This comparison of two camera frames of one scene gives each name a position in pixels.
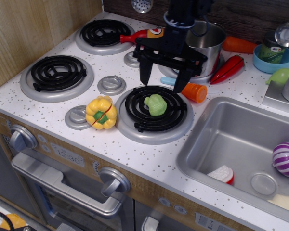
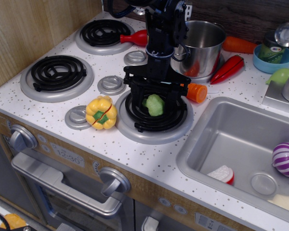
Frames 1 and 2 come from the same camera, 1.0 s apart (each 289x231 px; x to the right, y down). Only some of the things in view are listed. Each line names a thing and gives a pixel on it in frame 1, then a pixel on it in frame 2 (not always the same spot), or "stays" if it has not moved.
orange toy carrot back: x=238 y=45 stays
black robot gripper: x=171 y=51 to x=157 y=72
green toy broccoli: x=157 y=105 stays
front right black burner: x=134 y=121 stays
